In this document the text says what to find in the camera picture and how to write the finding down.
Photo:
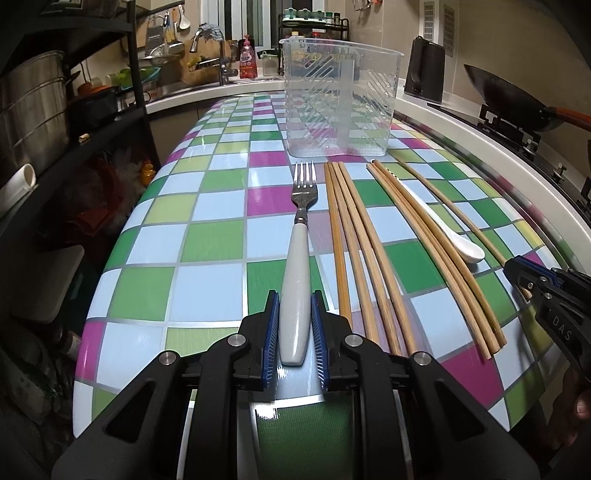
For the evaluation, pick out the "black wok orange handle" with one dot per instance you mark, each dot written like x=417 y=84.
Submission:
x=520 y=108

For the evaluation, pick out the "black gas stove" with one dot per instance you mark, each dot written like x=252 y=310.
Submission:
x=527 y=146

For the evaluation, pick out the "white hanging ladle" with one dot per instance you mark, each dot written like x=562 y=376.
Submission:
x=183 y=23

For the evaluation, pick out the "wooden chopstick three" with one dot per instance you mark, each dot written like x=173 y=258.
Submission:
x=369 y=242

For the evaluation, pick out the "person's right hand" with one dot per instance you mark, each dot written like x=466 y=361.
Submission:
x=570 y=410

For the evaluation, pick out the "white ceramic spoon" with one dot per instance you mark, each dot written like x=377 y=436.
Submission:
x=470 y=252

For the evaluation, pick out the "black electric kettle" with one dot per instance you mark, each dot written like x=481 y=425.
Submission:
x=426 y=70

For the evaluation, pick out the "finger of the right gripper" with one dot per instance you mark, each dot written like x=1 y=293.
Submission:
x=530 y=276

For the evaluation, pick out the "chrome kitchen faucet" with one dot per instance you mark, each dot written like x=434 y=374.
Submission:
x=209 y=57

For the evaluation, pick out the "large steel pot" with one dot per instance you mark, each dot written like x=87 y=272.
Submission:
x=33 y=104

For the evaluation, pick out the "wooden chopstick five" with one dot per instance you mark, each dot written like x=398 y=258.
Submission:
x=426 y=291

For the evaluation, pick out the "wooden chopstick seven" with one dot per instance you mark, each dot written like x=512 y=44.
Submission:
x=466 y=277

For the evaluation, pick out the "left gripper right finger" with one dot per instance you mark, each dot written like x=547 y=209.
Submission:
x=336 y=371

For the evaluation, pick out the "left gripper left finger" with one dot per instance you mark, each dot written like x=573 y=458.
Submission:
x=256 y=344

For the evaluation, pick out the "wooden chopstick six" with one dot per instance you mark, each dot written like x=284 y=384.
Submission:
x=473 y=314

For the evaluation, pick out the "red dish soap bottle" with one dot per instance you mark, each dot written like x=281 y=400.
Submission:
x=247 y=59

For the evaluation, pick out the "wooden chopstick two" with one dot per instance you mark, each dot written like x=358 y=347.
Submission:
x=362 y=289

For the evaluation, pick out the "clear plastic utensil holder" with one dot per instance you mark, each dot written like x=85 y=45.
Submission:
x=340 y=97

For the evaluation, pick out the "black storage shelf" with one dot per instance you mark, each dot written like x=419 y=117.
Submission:
x=76 y=38

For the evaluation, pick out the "black spice rack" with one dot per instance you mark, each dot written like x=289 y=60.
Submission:
x=310 y=24

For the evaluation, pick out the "wooden chopstick one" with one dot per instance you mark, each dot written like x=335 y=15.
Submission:
x=339 y=254

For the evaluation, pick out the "white-handled metal fork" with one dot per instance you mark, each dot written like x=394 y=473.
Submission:
x=295 y=294

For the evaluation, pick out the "white paper roll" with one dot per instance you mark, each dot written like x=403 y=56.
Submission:
x=20 y=184

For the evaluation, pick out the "wooden chopstick four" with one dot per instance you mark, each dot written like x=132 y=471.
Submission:
x=401 y=317

